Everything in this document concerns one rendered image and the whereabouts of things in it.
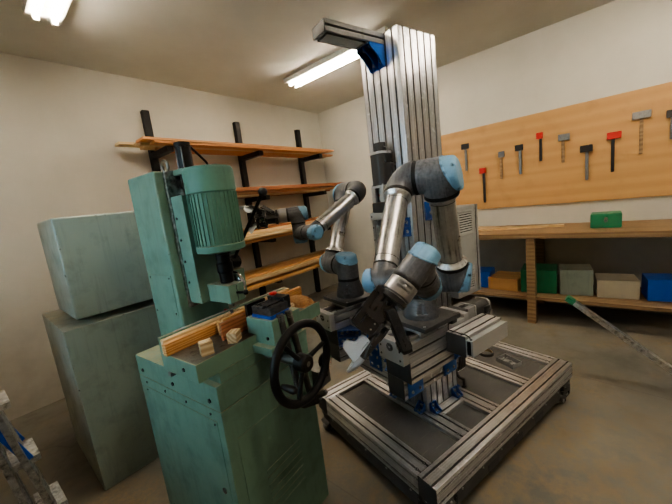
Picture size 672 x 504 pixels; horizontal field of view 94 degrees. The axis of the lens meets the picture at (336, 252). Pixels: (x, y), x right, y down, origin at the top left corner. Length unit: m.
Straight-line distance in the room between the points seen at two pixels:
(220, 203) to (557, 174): 3.31
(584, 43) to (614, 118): 0.72
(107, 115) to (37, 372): 2.22
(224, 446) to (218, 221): 0.75
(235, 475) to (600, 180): 3.61
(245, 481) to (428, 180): 1.18
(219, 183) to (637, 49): 3.57
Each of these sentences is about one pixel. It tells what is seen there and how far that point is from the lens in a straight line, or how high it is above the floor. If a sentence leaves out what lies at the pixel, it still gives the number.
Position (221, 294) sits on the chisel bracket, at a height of 1.03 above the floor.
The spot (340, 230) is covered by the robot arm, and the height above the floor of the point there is 1.16.
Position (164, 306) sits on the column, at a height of 0.98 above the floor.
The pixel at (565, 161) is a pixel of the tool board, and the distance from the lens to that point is 3.86.
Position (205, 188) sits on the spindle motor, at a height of 1.43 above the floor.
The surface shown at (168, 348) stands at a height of 0.92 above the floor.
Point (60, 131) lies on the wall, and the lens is 3.57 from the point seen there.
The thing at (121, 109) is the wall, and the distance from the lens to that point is 3.75.
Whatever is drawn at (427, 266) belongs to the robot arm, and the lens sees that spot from 0.80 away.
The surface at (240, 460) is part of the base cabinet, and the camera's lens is 1.32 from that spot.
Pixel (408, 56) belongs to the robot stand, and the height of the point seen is 1.91.
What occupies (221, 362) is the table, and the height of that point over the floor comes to 0.87.
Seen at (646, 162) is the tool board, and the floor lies 1.34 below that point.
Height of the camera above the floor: 1.33
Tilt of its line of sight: 9 degrees down
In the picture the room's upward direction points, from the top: 7 degrees counter-clockwise
